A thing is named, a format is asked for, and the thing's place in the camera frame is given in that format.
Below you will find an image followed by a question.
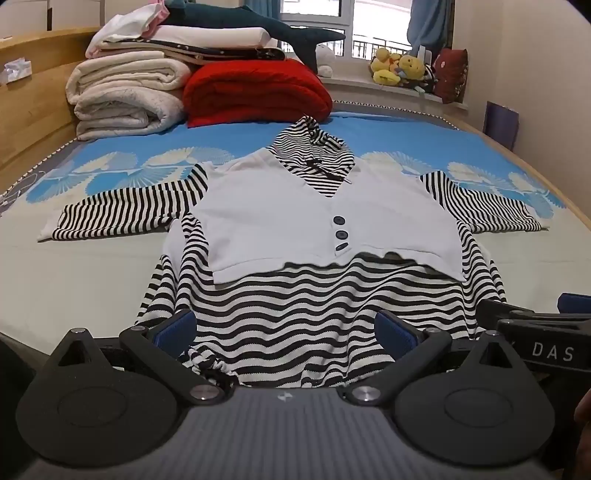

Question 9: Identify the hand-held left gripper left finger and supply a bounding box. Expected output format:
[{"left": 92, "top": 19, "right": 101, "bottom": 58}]
[{"left": 45, "top": 308, "right": 232, "bottom": 408}]

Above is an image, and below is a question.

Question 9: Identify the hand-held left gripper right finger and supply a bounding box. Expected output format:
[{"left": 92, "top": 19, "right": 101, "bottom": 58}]
[{"left": 338, "top": 309, "right": 527, "bottom": 409}]

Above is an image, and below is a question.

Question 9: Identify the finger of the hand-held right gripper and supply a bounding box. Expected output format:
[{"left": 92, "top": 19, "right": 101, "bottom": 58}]
[
  {"left": 475, "top": 298, "right": 591, "bottom": 331},
  {"left": 558, "top": 293, "right": 591, "bottom": 315}
]

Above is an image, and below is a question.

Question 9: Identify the striped shirt with white vest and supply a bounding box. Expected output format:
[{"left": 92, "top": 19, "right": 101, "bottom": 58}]
[{"left": 37, "top": 115, "right": 544, "bottom": 389}]

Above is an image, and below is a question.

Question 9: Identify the blue fan print bed mat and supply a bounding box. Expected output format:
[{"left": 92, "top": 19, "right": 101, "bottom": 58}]
[{"left": 0, "top": 110, "right": 575, "bottom": 370}]

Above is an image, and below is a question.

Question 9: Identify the purple board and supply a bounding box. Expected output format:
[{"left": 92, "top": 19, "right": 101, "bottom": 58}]
[{"left": 484, "top": 100, "right": 521, "bottom": 151}]

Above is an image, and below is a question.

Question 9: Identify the white window sill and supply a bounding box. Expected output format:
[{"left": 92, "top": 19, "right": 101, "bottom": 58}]
[{"left": 318, "top": 75, "right": 468, "bottom": 117}]

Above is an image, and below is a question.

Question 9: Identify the cream fleece folded blanket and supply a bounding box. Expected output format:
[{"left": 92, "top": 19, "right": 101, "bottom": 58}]
[{"left": 65, "top": 50, "right": 195, "bottom": 142}]

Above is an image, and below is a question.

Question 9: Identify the dark red cushion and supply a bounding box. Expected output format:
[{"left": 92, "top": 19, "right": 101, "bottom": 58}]
[{"left": 433, "top": 48, "right": 470, "bottom": 105}]

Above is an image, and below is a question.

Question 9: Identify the red folded blanket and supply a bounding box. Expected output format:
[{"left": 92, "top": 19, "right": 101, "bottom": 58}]
[{"left": 182, "top": 62, "right": 334, "bottom": 130}]

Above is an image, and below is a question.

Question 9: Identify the wooden headboard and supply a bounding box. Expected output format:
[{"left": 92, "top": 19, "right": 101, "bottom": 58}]
[{"left": 0, "top": 27, "right": 101, "bottom": 185}]

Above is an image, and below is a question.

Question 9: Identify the yellow plush toy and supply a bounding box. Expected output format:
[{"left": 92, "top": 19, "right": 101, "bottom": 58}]
[{"left": 399, "top": 54, "right": 426, "bottom": 85}]

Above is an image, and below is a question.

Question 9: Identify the yellow duck plush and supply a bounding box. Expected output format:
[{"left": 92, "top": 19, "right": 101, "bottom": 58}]
[{"left": 370, "top": 47, "right": 403, "bottom": 86}]

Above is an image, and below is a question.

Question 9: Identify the white plush toy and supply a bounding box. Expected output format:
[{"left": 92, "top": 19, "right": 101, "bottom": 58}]
[{"left": 313, "top": 43, "right": 336, "bottom": 78}]

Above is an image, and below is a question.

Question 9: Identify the dark dotted folded cloth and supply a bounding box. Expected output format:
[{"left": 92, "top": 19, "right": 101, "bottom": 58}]
[{"left": 150, "top": 39, "right": 287, "bottom": 66}]

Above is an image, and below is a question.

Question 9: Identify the white folded quilt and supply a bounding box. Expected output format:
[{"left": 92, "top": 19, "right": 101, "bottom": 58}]
[{"left": 99, "top": 25, "right": 279, "bottom": 52}]

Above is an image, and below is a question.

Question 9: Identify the blue curtain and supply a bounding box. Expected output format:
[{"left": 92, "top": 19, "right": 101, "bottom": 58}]
[{"left": 406, "top": 0, "right": 459, "bottom": 58}]

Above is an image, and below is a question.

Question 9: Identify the window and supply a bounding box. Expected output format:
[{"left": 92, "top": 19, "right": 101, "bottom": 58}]
[{"left": 276, "top": 0, "right": 416, "bottom": 62}]

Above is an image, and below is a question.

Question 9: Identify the tissue pack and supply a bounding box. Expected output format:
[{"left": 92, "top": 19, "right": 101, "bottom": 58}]
[{"left": 0, "top": 57, "right": 34, "bottom": 86}]

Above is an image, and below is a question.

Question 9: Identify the white folded garment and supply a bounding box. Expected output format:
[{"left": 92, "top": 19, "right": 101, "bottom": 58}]
[{"left": 85, "top": 4, "right": 163, "bottom": 59}]

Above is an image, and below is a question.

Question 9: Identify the pink cloth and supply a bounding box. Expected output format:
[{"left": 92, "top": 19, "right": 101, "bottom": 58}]
[{"left": 137, "top": 0, "right": 172, "bottom": 38}]

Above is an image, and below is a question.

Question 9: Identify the dark blue shark plush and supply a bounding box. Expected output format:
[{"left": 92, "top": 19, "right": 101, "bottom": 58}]
[{"left": 161, "top": 0, "right": 347, "bottom": 75}]

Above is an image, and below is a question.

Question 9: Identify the white wardrobe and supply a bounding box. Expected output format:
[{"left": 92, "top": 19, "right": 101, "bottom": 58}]
[{"left": 33, "top": 0, "right": 106, "bottom": 34}]

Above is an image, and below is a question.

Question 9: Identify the wooden bed frame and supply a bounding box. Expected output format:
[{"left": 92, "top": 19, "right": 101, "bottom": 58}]
[{"left": 438, "top": 105, "right": 591, "bottom": 222}]

